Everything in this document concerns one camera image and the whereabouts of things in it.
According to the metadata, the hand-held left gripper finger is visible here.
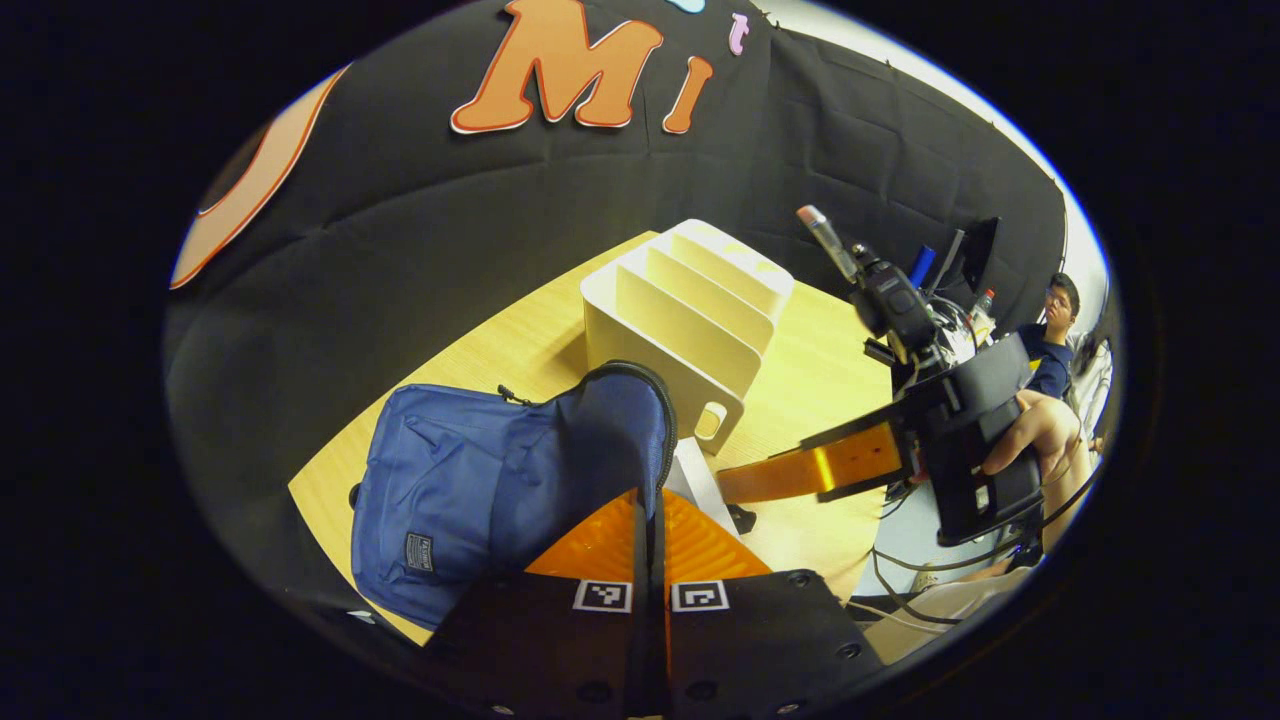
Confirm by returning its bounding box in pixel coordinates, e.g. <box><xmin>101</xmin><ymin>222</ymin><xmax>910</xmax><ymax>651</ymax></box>
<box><xmin>651</xmin><ymin>487</ymin><xmax>887</xmax><ymax>720</ymax></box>
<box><xmin>429</xmin><ymin>487</ymin><xmax>654</xmax><ymax>720</ymax></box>

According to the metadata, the grey portrait cover book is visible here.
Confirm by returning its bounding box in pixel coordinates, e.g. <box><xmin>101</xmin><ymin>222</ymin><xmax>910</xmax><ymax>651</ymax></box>
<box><xmin>664</xmin><ymin>439</ymin><xmax>742</xmax><ymax>537</ymax></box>

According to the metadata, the white bookshelf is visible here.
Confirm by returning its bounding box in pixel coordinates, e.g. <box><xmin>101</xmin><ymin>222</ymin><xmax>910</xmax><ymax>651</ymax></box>
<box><xmin>579</xmin><ymin>217</ymin><xmax>797</xmax><ymax>457</ymax></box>

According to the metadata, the blue schoolbag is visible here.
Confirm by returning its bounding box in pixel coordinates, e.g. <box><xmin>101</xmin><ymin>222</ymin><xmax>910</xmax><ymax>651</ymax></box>
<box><xmin>349</xmin><ymin>359</ymin><xmax>759</xmax><ymax>632</ymax></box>

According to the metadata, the person's light clothing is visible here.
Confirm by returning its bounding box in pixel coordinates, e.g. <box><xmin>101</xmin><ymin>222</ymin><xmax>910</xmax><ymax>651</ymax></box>
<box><xmin>863</xmin><ymin>565</ymin><xmax>1043</xmax><ymax>663</ymax></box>

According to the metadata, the black backdrop cloth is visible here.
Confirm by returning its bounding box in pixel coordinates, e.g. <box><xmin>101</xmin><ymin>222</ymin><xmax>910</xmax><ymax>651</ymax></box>
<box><xmin>163</xmin><ymin>0</ymin><xmax>1068</xmax><ymax>613</ymax></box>

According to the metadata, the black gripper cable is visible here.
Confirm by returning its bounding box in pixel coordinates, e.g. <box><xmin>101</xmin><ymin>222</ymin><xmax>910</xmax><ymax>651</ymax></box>
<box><xmin>868</xmin><ymin>498</ymin><xmax>1046</xmax><ymax>628</ymax></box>

